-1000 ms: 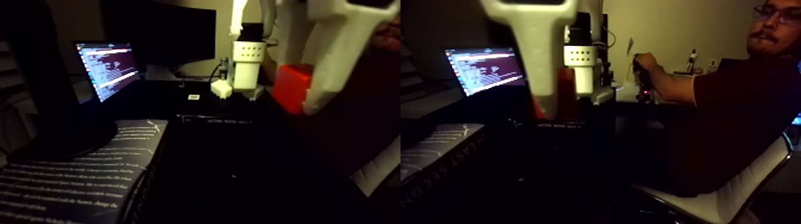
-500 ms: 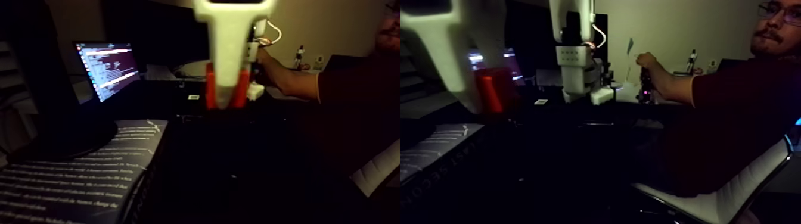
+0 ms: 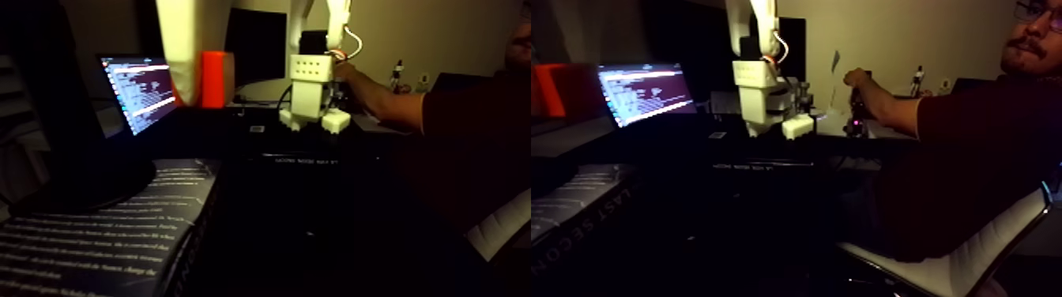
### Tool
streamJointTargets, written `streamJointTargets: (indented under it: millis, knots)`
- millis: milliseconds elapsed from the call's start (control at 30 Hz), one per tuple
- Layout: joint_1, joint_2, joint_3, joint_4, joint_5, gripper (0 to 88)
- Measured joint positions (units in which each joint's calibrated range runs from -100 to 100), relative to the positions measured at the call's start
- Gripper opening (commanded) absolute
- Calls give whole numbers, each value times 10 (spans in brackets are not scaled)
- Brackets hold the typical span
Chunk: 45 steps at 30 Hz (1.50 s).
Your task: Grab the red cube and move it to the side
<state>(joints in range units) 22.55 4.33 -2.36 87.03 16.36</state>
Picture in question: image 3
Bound red cube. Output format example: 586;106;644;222
199;51;236;110

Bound dark leader arm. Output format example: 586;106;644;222
846;70;869;137

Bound person's hand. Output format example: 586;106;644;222
843;68;874;99

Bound open laptop with lit screen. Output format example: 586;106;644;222
95;52;190;141

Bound black wide monitor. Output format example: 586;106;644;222
137;0;288;91

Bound black case with mirrored lettering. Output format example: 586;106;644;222
261;152;343;166

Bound person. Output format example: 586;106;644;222
336;0;532;242

